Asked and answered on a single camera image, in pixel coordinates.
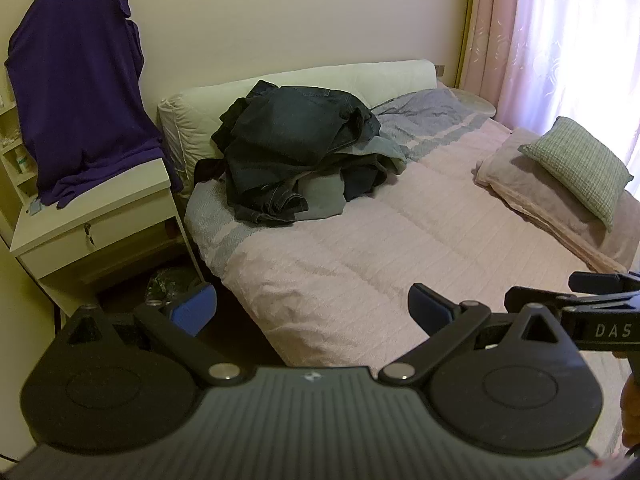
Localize dark blue jeans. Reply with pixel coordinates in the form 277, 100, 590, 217
211, 80, 382, 224

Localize light olive garment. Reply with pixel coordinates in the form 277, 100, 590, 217
350, 136, 408, 175

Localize purple cloth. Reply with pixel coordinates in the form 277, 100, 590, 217
4, 0, 183, 210

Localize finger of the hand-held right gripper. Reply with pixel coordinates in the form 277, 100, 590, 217
569, 271, 640, 295
503, 286, 583, 317

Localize white nightstand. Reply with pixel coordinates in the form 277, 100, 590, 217
10, 157, 206, 321

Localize green checked pillow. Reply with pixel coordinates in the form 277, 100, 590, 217
517, 116, 635, 233

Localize long white bolster pillow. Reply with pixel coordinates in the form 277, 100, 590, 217
157, 59, 438, 193

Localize folded pink blanket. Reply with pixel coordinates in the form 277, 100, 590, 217
474, 127, 640, 273

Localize white open shelf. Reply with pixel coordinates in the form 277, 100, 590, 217
0, 67, 38, 201

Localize black cloth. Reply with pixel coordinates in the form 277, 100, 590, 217
194, 156, 228, 184

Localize black plastic bag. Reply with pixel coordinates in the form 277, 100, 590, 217
145, 266, 201, 306

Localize pink bed blanket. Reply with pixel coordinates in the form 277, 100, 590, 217
220, 115, 640, 373

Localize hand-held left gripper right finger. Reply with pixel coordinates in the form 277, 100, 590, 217
377, 283, 568, 390

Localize dark grey garment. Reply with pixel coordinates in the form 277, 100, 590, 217
342, 162, 383, 203

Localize person's right hand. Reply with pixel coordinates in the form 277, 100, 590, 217
621, 374, 640, 453

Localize pink patterned curtain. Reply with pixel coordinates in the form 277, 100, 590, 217
457, 0, 640, 161

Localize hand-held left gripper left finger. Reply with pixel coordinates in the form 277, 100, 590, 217
67, 282, 253, 390

